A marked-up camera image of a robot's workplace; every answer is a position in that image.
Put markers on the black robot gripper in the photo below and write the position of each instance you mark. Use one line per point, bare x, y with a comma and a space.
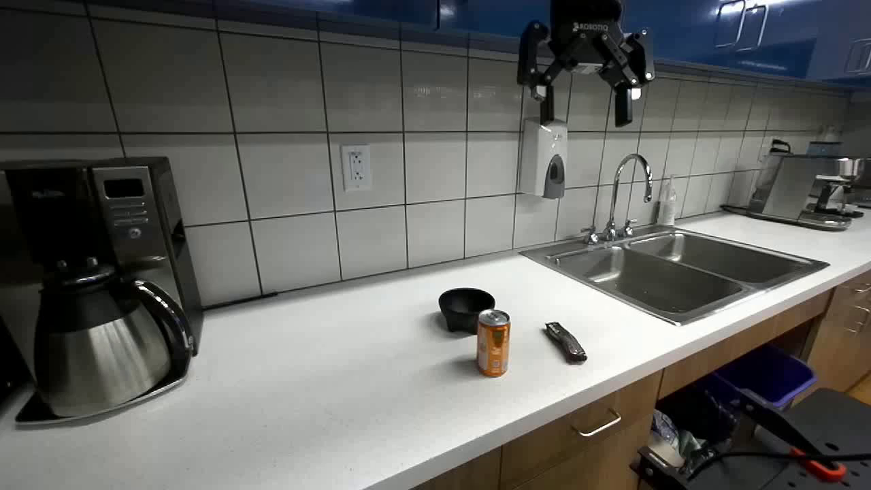
586, 21

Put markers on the small black bowl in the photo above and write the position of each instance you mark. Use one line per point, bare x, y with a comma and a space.
463, 305

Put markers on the chrome gooseneck faucet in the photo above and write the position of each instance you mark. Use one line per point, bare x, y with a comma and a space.
616, 186

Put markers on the clear dish soap bottle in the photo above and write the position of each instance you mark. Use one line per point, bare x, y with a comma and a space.
667, 207

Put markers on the glossy blue upper cabinets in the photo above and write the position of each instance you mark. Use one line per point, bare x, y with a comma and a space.
362, 17

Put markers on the stainless steel double sink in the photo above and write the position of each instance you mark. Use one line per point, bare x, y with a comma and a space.
675, 274

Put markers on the silver espresso machine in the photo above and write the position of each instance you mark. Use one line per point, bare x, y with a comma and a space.
793, 186

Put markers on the blue plastic bin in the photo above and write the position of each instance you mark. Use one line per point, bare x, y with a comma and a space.
766, 373

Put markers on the wooden lower cabinets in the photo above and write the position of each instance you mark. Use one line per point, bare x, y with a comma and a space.
581, 444

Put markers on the black equipment stand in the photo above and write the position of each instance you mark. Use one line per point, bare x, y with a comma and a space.
818, 425

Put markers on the black drip coffee maker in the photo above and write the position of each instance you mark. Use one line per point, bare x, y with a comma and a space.
125, 214

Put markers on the steel thermal coffee carafe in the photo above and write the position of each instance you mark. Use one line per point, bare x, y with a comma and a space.
95, 350

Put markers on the white wall soap dispenser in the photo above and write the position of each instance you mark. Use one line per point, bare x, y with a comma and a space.
543, 161

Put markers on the white wall power outlet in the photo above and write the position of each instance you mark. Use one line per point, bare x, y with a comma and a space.
356, 167

